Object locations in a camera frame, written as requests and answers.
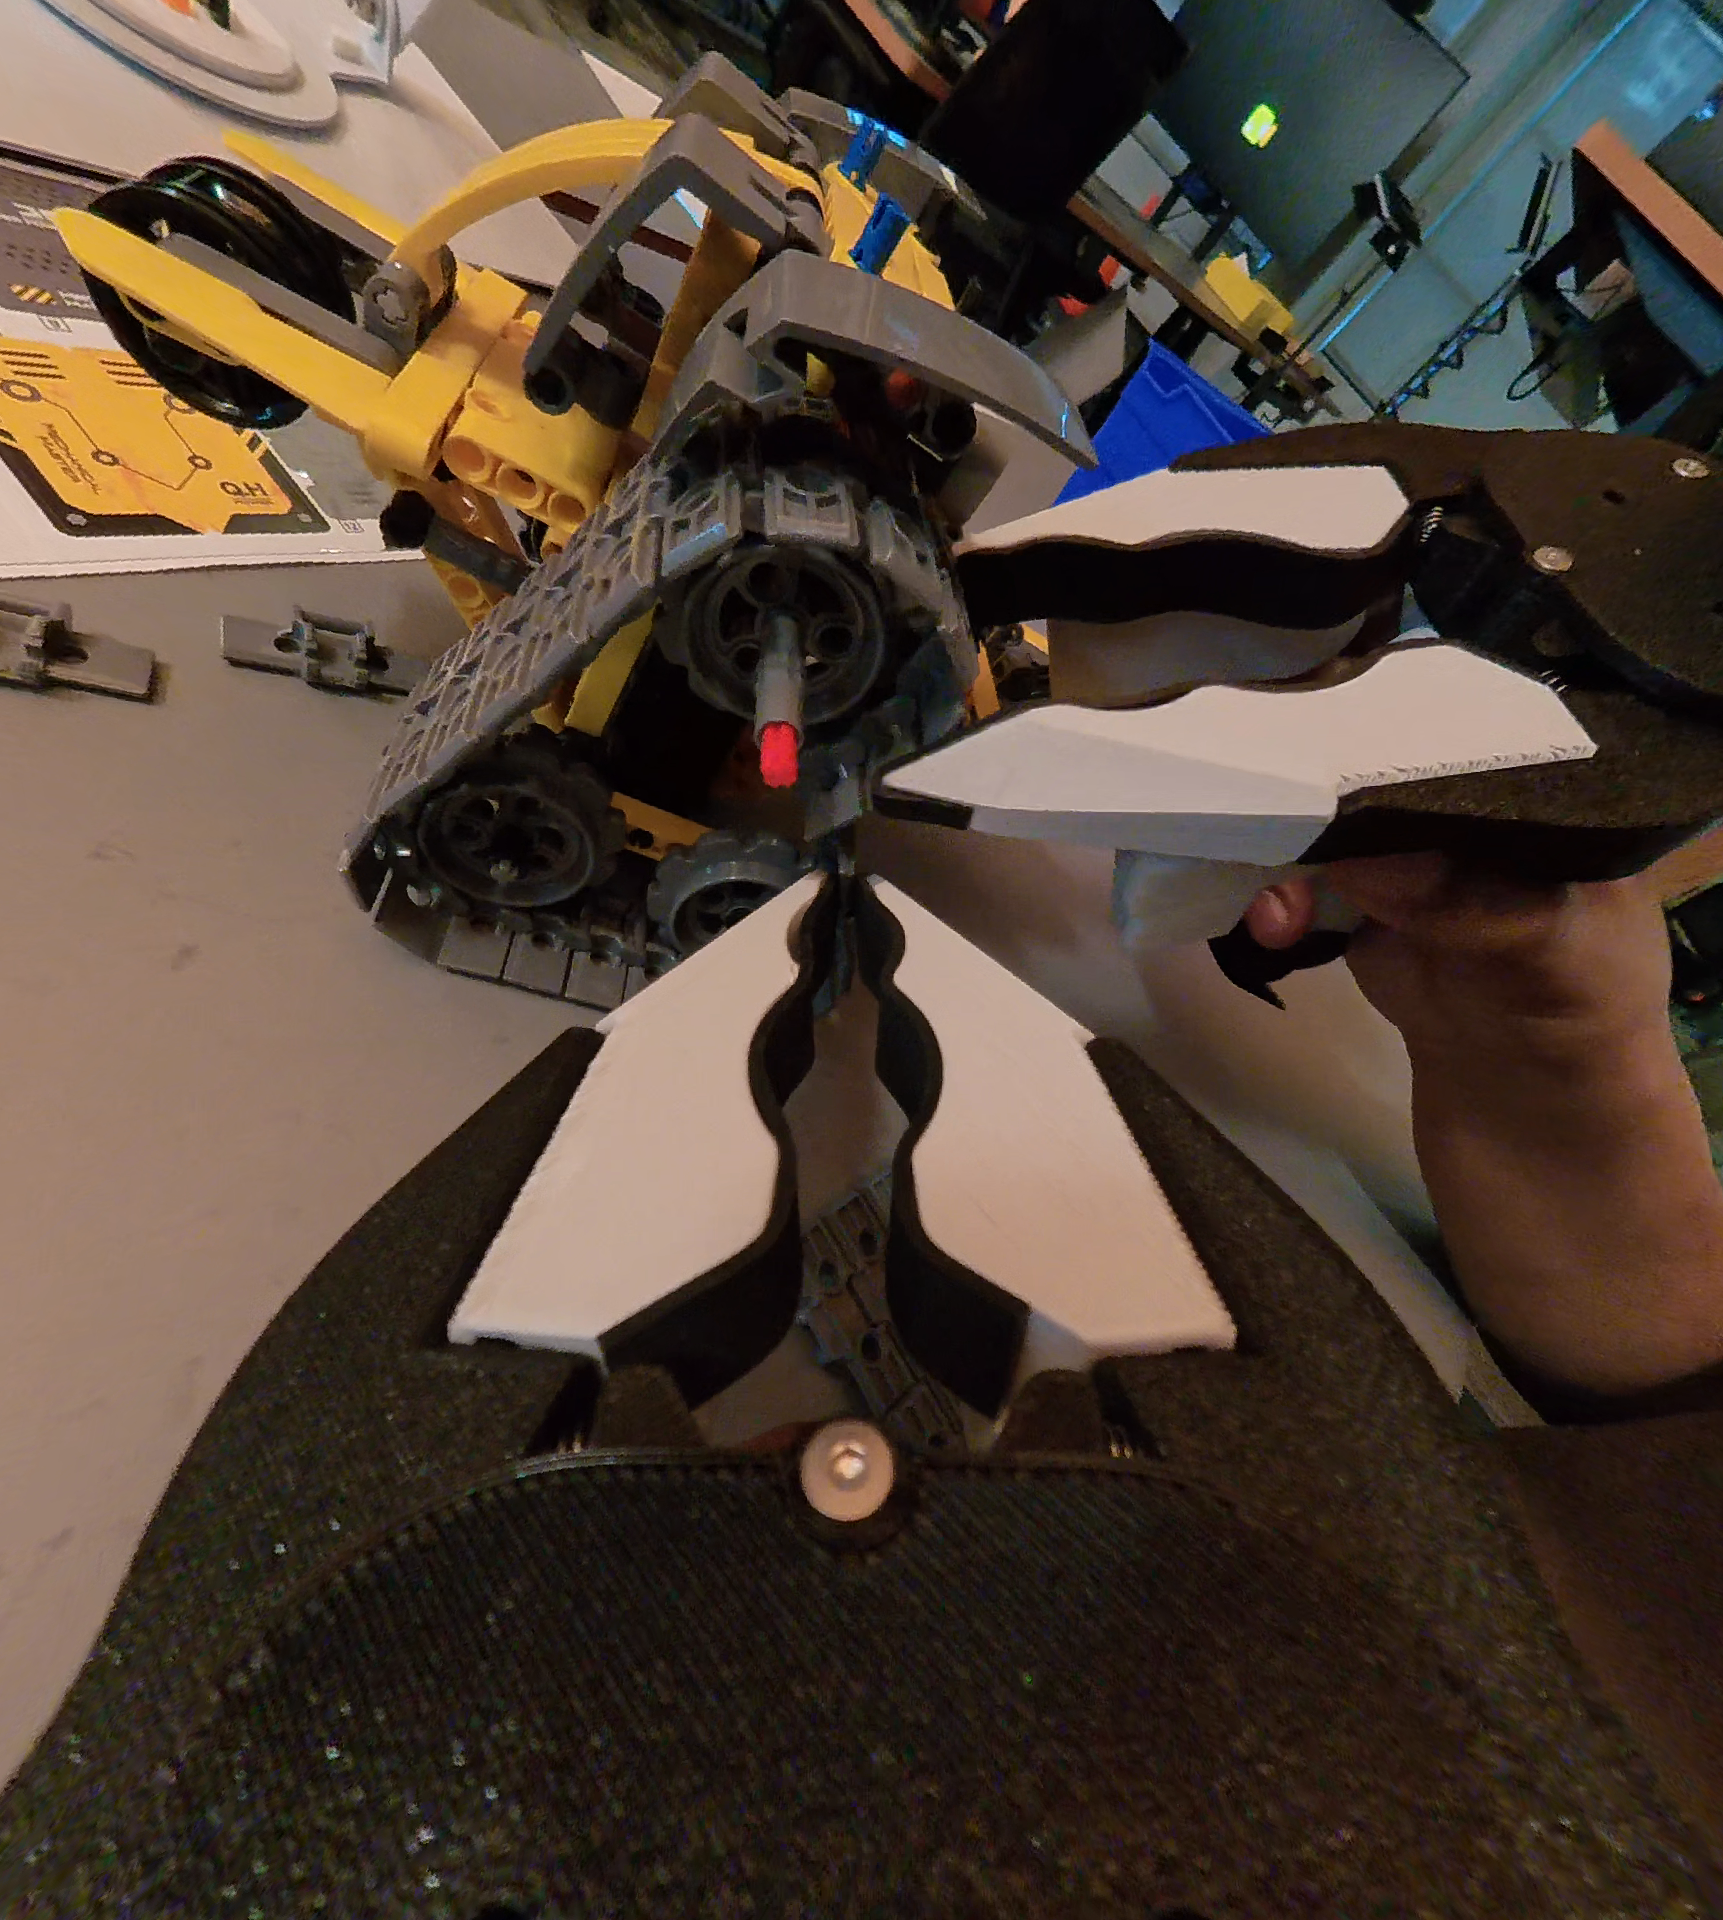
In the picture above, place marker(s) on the single grey track link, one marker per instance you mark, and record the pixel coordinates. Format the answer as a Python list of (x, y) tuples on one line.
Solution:
[(329, 653), (21, 645)]

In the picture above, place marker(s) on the yellow box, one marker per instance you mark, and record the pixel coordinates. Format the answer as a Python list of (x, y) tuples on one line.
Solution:
[(1248, 297)]

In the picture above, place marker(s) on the grey toy track belt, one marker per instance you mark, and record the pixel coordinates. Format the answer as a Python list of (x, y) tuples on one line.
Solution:
[(547, 631)]

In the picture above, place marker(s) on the yellow toy brick robot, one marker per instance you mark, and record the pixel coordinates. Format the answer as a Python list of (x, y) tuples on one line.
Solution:
[(487, 404)]

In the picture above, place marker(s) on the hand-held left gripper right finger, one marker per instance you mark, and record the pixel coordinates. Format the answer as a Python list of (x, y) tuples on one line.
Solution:
[(1056, 1184)]

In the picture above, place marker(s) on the black monitor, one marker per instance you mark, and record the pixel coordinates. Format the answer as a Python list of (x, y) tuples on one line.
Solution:
[(1296, 91)]

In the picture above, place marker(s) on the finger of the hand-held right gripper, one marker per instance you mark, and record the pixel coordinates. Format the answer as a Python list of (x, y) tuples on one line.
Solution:
[(1222, 502), (1176, 764)]

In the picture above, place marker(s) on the person's clothed body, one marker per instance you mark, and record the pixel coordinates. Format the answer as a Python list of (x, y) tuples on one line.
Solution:
[(1702, 1651)]

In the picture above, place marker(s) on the blue storage bin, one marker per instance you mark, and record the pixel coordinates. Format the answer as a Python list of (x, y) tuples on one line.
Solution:
[(1146, 413)]

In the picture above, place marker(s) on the wooden desk black frame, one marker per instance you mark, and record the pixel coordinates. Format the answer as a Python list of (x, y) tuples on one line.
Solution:
[(1686, 224)]

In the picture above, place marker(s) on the person's right hand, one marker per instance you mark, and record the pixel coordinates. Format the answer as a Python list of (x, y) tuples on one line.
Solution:
[(1522, 974)]

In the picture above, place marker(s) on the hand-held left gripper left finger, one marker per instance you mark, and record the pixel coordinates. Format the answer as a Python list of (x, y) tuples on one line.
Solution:
[(622, 1184)]

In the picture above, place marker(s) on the grey angled panel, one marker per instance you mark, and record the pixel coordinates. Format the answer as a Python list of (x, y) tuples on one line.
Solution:
[(1086, 352)]

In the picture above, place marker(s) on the person's right forearm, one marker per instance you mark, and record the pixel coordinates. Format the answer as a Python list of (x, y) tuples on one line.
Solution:
[(1582, 1230)]

